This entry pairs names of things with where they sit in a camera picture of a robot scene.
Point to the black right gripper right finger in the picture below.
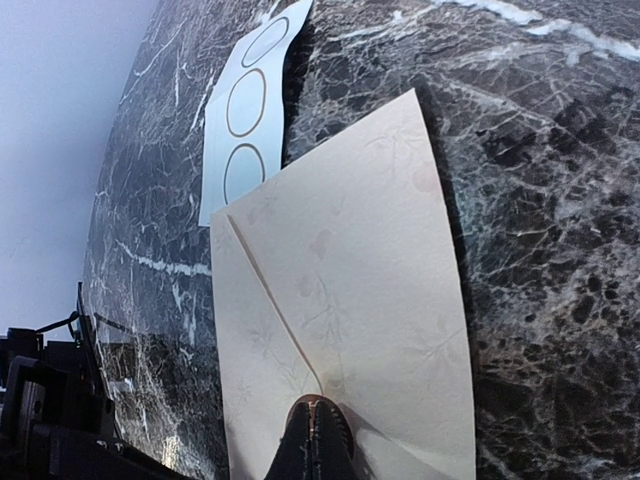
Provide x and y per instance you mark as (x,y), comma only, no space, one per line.
(330,459)

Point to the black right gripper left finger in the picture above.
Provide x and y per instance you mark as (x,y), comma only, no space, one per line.
(293,459)

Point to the round brown seal sticker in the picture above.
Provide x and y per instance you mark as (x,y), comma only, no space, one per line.
(311,400)

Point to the pink envelope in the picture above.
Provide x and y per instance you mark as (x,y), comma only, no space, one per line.
(338,277)

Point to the white sticker sheet with seals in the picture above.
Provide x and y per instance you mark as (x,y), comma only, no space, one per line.
(244,117)

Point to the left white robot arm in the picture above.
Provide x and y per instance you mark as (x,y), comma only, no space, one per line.
(57,419)

